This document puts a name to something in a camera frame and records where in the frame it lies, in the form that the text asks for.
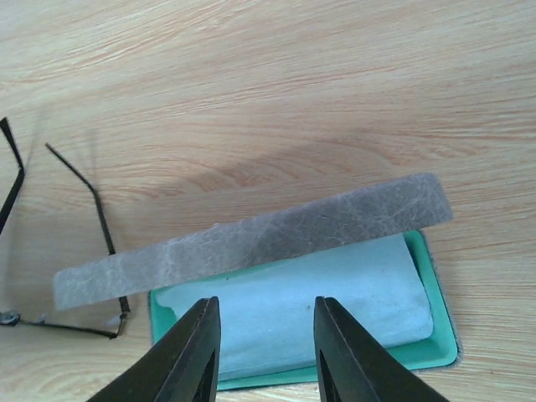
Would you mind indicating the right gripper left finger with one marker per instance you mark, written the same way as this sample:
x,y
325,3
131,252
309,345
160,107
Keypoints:
x,y
182,366

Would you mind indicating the grey glasses case green inside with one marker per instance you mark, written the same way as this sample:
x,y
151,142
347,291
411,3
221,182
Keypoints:
x,y
405,206

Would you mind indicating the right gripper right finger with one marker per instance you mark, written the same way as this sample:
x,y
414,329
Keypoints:
x,y
353,366

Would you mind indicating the light blue cleaning cloth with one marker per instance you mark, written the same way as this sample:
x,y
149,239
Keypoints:
x,y
267,311

